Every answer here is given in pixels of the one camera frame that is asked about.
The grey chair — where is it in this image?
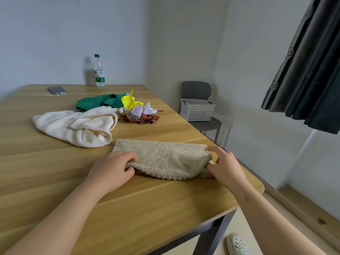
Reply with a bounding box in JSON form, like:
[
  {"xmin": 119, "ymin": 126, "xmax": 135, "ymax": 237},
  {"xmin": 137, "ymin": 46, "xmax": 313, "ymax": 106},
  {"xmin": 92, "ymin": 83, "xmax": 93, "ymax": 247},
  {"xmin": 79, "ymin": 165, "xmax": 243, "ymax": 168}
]
[{"xmin": 180, "ymin": 81, "xmax": 222, "ymax": 144}]

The clear green-label water bottle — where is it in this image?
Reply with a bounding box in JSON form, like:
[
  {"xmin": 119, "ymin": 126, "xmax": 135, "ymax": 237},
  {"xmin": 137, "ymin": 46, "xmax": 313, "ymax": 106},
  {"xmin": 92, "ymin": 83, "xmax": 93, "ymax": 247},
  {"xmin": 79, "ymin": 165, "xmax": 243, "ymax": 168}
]
[{"xmin": 94, "ymin": 54, "xmax": 106, "ymax": 87}]

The yellow cloth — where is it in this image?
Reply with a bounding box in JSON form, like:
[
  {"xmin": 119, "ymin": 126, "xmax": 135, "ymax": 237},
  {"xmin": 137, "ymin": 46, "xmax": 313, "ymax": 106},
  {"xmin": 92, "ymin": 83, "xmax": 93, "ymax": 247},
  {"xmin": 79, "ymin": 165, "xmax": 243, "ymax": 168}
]
[{"xmin": 121, "ymin": 89, "xmax": 144, "ymax": 110}]

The wooden table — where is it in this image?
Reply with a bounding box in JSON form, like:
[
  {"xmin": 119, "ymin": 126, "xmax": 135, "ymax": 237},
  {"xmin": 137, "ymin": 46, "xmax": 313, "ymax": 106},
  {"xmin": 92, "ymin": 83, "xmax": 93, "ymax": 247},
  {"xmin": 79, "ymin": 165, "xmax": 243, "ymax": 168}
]
[{"xmin": 0, "ymin": 84, "xmax": 265, "ymax": 255}]

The person's white dotted slipper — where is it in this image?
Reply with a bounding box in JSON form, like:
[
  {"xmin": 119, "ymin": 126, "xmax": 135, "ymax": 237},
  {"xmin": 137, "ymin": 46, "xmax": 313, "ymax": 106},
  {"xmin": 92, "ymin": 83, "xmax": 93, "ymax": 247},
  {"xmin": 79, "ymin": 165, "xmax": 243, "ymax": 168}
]
[{"xmin": 226, "ymin": 233, "xmax": 251, "ymax": 255}]

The dark grey curtain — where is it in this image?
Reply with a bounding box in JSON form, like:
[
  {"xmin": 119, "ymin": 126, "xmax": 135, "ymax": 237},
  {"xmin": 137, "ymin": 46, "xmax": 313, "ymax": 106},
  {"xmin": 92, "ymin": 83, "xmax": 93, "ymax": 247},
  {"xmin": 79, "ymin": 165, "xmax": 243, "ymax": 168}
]
[{"xmin": 261, "ymin": 0, "xmax": 340, "ymax": 135}]

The person's left hand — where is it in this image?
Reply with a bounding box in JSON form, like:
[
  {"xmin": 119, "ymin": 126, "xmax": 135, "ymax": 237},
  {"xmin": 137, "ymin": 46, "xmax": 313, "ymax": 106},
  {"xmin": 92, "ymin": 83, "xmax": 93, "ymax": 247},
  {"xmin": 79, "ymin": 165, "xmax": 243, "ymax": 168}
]
[{"xmin": 85, "ymin": 150, "xmax": 139, "ymax": 195}]

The lilac dotted white cloth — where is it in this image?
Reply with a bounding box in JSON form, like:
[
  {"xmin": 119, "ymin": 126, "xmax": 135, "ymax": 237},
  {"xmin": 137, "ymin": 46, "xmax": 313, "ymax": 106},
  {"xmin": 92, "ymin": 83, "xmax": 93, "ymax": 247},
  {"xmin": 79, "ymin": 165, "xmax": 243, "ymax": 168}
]
[{"xmin": 123, "ymin": 102, "xmax": 158, "ymax": 120}]

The person's right hand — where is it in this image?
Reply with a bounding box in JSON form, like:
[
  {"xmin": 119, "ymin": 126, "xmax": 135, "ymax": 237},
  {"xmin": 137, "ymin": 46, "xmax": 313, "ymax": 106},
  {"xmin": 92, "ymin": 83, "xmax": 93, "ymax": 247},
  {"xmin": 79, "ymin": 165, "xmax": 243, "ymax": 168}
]
[{"xmin": 206, "ymin": 145, "xmax": 249, "ymax": 195}]

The grey smartphone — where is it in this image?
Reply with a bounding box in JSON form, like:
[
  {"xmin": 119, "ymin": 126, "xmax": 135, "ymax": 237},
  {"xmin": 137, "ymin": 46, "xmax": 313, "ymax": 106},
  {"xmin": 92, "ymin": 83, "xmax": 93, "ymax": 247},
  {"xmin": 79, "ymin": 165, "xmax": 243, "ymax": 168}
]
[{"xmin": 47, "ymin": 86, "xmax": 68, "ymax": 95}]

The tan brown towel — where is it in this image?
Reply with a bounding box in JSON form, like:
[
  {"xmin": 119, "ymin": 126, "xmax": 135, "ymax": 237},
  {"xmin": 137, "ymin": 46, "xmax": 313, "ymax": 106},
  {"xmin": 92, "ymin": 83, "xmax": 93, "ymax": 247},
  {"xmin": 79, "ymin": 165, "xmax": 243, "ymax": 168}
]
[{"xmin": 111, "ymin": 138, "xmax": 215, "ymax": 181}]

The green cloth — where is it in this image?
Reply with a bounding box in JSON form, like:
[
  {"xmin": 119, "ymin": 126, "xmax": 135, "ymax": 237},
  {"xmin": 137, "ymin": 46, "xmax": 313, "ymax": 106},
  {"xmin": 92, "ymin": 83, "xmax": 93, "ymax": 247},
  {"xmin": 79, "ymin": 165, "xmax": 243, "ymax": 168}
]
[{"xmin": 75, "ymin": 93, "xmax": 128, "ymax": 112}]

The person's right forearm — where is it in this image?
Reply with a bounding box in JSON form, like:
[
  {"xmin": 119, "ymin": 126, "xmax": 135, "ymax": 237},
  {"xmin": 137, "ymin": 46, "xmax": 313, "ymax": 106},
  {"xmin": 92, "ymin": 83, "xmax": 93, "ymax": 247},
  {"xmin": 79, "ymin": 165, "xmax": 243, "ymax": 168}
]
[{"xmin": 233, "ymin": 183, "xmax": 327, "ymax": 255}]

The person's left forearm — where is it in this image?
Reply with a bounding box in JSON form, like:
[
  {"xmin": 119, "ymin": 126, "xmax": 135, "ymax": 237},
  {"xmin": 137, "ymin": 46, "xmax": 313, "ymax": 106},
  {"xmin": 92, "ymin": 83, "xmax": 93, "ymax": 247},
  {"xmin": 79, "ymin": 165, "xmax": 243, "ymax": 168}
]
[{"xmin": 4, "ymin": 183, "xmax": 107, "ymax": 255}]

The white plastic basket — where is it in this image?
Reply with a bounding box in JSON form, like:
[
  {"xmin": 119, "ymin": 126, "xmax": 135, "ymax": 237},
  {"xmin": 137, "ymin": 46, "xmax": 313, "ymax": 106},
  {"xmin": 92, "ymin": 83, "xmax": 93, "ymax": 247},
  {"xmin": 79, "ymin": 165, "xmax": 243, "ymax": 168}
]
[{"xmin": 180, "ymin": 98, "xmax": 216, "ymax": 122}]

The small white towel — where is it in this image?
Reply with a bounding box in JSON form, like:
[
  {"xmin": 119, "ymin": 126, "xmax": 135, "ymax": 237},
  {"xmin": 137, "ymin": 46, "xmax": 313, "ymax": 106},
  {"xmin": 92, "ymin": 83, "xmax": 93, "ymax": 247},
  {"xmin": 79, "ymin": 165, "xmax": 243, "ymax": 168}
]
[{"xmin": 32, "ymin": 105, "xmax": 125, "ymax": 148}]

